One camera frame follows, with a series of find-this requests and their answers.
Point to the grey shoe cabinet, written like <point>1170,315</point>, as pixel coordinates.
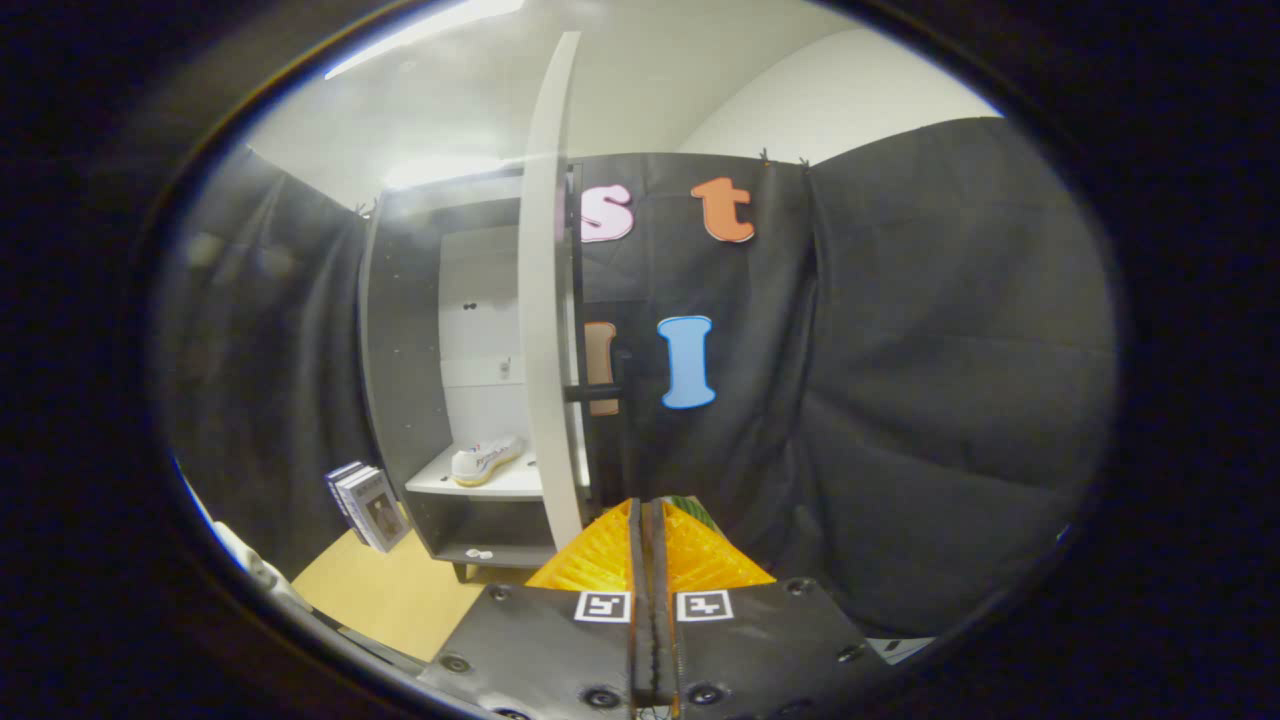
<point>400,350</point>

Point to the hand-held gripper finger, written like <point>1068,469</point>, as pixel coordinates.
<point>660,560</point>
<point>638,560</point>

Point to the green striped object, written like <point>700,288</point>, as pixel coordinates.
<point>692,508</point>

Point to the white plastic object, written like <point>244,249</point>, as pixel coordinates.
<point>255,570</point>

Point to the black backdrop cloth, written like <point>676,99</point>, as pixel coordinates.
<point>950,350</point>

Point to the grey cover book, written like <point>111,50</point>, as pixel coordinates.
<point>378,510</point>

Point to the dark cover book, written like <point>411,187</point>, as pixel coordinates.
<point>338,485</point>

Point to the white canvas shoe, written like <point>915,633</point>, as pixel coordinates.
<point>485,460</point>

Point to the ceiling light strip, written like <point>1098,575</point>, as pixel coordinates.
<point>420,35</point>

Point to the cream shoe cabinet door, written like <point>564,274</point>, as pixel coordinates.
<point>540,300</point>

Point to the white paper sheet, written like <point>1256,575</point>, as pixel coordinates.
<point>900,648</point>

